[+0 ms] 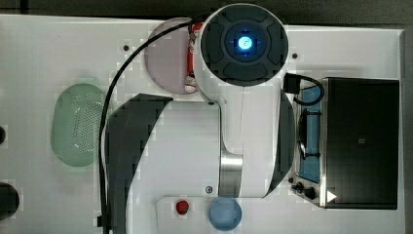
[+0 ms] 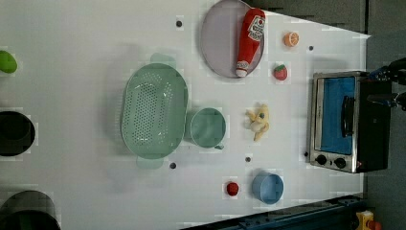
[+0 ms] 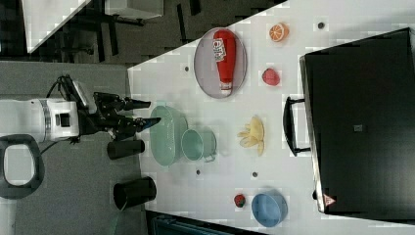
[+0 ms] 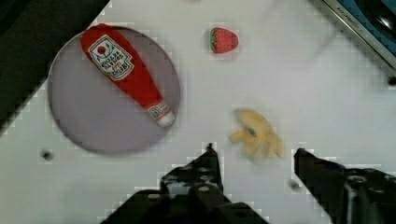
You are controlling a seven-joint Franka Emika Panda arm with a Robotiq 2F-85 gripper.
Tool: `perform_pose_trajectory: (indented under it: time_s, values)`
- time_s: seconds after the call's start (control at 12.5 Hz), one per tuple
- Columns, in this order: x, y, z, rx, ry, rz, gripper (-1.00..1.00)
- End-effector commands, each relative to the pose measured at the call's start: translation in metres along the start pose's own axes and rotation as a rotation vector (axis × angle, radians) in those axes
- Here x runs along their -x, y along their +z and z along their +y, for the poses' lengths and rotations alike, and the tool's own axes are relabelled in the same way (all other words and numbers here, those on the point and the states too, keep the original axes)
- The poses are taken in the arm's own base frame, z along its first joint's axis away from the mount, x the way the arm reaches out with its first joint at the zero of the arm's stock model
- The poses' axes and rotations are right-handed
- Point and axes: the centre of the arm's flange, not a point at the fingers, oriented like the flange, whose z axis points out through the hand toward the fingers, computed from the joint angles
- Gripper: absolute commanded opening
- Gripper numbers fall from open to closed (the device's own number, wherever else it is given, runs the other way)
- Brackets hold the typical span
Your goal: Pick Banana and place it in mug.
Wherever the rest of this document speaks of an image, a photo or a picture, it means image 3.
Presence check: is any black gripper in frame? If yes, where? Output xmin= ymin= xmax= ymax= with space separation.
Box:
xmin=76 ymin=92 xmax=161 ymax=141

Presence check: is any yellow plush banana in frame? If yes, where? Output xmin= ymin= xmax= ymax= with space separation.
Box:
xmin=237 ymin=116 xmax=264 ymax=157

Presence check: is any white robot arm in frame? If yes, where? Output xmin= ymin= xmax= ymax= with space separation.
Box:
xmin=1 ymin=92 xmax=161 ymax=200

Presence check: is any green mug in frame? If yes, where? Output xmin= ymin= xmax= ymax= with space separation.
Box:
xmin=181 ymin=128 xmax=217 ymax=163

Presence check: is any green perforated colander basket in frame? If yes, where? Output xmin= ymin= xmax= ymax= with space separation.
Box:
xmin=150 ymin=106 xmax=188 ymax=166

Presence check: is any black cylinder cup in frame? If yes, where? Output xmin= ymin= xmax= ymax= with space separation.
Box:
xmin=107 ymin=140 xmax=145 ymax=160

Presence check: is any black cylinder container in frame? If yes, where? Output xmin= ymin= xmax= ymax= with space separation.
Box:
xmin=113 ymin=176 xmax=157 ymax=211

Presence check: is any grey round plate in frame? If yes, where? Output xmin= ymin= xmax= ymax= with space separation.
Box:
xmin=194 ymin=27 xmax=247 ymax=99

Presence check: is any red ketchup bottle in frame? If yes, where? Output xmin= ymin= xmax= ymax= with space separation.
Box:
xmin=212 ymin=29 xmax=236 ymax=96

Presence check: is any small red strawberry toy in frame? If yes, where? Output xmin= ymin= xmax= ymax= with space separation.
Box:
xmin=234 ymin=194 xmax=246 ymax=208

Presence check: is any pink strawberry toy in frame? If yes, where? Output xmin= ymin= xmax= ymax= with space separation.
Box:
xmin=262 ymin=68 xmax=280 ymax=86

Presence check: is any orange slice toy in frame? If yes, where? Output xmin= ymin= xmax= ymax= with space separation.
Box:
xmin=269 ymin=23 xmax=290 ymax=42

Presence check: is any blue bowl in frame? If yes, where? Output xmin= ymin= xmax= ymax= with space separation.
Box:
xmin=252 ymin=189 xmax=288 ymax=227

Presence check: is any black toaster oven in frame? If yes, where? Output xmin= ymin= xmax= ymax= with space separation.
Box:
xmin=299 ymin=27 xmax=415 ymax=224

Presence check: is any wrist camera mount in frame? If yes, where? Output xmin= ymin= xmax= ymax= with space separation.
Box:
xmin=64 ymin=76 xmax=97 ymax=114

